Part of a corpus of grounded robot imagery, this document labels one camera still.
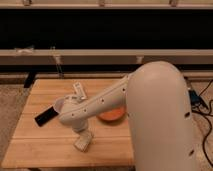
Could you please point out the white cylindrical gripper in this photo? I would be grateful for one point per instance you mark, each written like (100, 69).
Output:
(80, 126)

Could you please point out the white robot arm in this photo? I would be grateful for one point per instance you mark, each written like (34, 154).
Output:
(159, 115)

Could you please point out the translucent plastic cup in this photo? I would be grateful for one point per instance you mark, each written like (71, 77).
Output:
(58, 104)

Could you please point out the black rectangular block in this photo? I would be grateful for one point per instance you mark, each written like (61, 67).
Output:
(45, 116)

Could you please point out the white tube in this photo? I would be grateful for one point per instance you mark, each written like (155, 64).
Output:
(80, 91)

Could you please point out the orange bowl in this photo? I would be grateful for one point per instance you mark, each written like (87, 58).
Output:
(112, 115)

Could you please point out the blue power adapter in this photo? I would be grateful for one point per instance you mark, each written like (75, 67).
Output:
(194, 98)

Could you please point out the grey rail beam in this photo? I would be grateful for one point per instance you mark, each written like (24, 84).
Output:
(87, 57)

